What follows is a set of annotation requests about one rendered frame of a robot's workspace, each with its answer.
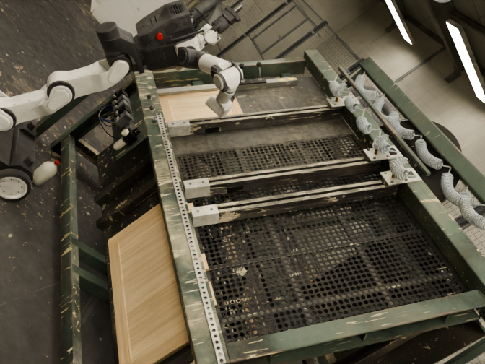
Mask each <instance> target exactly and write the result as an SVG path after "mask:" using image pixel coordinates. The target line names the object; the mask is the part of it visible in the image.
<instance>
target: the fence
mask: <svg viewBox="0 0 485 364"><path fill-rule="evenodd" d="M288 78H293V77H285V78H276V79H266V81H267V83H261V84H247V85H238V86H237V89H236V91H241V90H255V89H263V88H271V87H286V86H293V85H297V78H296V77H294V78H295V79H294V80H288ZM278 79H285V80H286V81H279V80H278ZM217 90H219V89H218V88H217V87H216V86H215V84H205V85H197V86H190V87H174V88H166V89H158V90H157V93H158V95H159V96H163V95H178V94H186V93H194V92H208V91H217Z"/></svg>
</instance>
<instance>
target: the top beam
mask: <svg viewBox="0 0 485 364"><path fill-rule="evenodd" d="M304 57H305V59H306V68H307V69H308V71H309V72H310V73H311V74H312V76H313V77H314V79H315V80H316V82H317V83H318V84H319V85H320V87H321V88H322V90H323V91H324V93H325V94H326V95H327V96H328V97H329V98H335V96H333V94H332V93H331V91H330V90H329V83H330V82H332V81H334V80H335V78H336V77H337V78H336V81H337V82H338V83H339V84H340V85H341V84H342V83H343V82H342V80H341V79H340V78H339V76H338V75H337V74H336V73H335V71H334V70H333V69H332V68H331V67H330V65H329V64H328V63H327V62H326V60H325V59H324V58H323V57H322V56H321V54H320V53H319V52H318V50H309V51H305V52H304ZM358 108H359V109H363V110H364V116H363V117H365V118H366V119H367V122H368V123H369V124H372V129H379V130H380V131H381V134H380V136H381V135H383V134H385V133H384V132H383V131H382V129H381V128H380V127H379V126H378V125H377V124H376V122H375V121H374V120H373V118H372V117H371V116H370V115H369V113H368V112H367V111H366V110H365V109H364V107H363V106H362V105H361V104H360V105H359V107H358ZM363 110H357V111H356V112H354V113H352V112H350V111H349V110H347V108H346V106H342V107H341V115H342V117H343V118H344V120H345V121H346V122H347V123H348V125H349V126H350V128H351V129H352V131H353V132H354V133H355V134H356V135H357V137H358V139H359V140H360V142H361V143H362V144H363V145H364V147H365V148H366V149H368V148H369V149H370V148H372V143H373V142H374V140H375V138H377V137H379V133H380V131H371V132H370V133H368V134H364V133H362V132H361V131H360V130H359V129H358V128H357V124H356V119H357V118H358V117H360V116H362V114H363ZM393 160H396V159H395V158H392V159H387V160H381V164H380V169H381V170H382V171H383V172H384V171H390V166H389V164H390V162H391V161H393ZM398 193H399V194H400V195H401V197H402V199H403V200H404V201H405V203H406V204H407V205H408V207H409V208H410V209H411V211H412V212H413V213H414V215H415V216H416V218H417V219H418V220H419V221H420V223H421V224H422V226H423V227H424V229H425V230H426V231H427V232H428V233H429V235H430V237H431V238H432V240H433V241H434V242H435V243H436V244H437V246H438V248H439V249H440V250H441V252H442V253H443V254H444V255H445V257H446V258H447V260H448V261H449V262H450V264H451V265H452V266H453V268H454V269H455V271H456V272H457V273H458V275H459V276H460V278H461V279H462V280H463V281H464V282H465V284H466V286H467V287H468V289H469V290H470V291H472V290H480V291H481V293H482V294H483V296H484V297H485V257H484V255H483V254H482V253H481V252H480V250H478V248H477V247H476V246H475V244H474V243H473V242H472V241H471V239H470V238H469V237H468V236H467V235H466V233H465V232H464V231H463V229H462V228H461V227H460V226H459V224H458V223H457V222H456V221H455V220H454V219H453V217H452V216H451V215H450V213H449V212H448V211H447V210H446V209H445V208H444V206H443V205H442V204H441V202H440V201H439V200H438V199H437V197H436V196H435V195H434V194H433V193H432V191H431V190H430V189H429V187H428V186H427V185H426V184H425V182H423V181H416V182H411V183H402V184H399V187H398Z"/></svg>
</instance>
